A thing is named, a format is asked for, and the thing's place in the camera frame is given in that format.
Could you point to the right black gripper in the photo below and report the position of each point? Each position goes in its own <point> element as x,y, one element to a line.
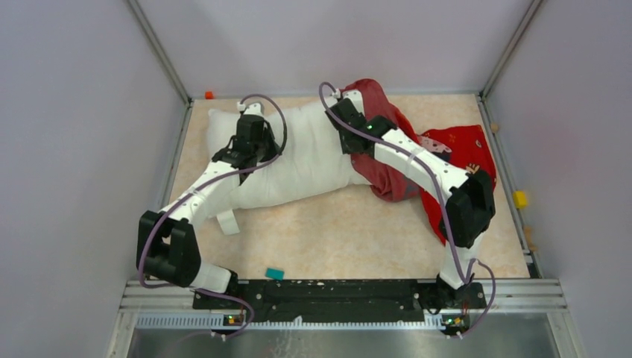
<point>343,148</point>

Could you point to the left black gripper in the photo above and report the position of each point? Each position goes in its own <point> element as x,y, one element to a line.
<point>268,133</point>

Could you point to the white pillow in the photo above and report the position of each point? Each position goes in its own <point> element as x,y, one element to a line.
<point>312,163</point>

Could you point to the red patterned pillowcase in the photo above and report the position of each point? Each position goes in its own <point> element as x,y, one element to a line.
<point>462,146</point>

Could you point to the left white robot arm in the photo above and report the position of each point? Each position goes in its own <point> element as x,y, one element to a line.
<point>167,246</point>

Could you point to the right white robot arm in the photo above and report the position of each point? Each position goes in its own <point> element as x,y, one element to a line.
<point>386,152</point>

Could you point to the teal small block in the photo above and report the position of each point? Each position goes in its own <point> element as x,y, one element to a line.
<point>274,274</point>

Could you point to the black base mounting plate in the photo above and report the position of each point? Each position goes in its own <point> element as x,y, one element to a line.
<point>345,301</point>

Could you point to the yellow small block right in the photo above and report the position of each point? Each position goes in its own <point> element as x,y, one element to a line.
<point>520,199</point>

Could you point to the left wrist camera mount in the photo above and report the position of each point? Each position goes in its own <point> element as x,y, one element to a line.
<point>255,108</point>

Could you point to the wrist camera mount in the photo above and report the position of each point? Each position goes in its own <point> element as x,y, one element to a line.
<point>255,108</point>
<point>353,95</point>

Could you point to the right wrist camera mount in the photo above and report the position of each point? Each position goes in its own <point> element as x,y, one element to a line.
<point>353,95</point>

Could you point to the aluminium front rail frame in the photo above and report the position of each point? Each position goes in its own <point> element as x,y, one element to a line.
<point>511,304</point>

